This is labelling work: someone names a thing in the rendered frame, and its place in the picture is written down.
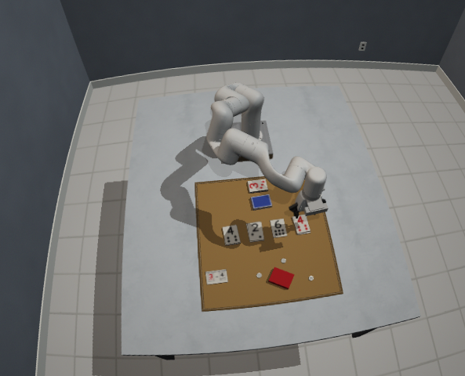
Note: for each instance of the red flat square block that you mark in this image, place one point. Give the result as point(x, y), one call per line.
point(281, 278)

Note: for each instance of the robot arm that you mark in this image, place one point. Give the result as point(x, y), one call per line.
point(247, 143)

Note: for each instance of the brown flat mat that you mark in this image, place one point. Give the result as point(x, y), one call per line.
point(227, 204)

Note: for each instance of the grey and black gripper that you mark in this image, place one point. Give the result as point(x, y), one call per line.
point(300, 204)

